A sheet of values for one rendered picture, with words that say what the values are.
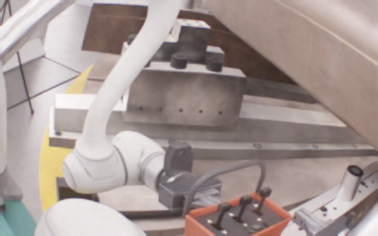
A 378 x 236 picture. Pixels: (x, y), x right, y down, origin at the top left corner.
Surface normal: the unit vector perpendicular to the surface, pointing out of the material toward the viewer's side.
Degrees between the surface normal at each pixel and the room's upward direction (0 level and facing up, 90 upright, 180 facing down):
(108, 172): 82
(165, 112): 90
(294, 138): 90
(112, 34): 90
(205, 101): 90
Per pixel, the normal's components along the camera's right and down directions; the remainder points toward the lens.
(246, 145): 0.19, -0.89
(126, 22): -0.13, 0.40
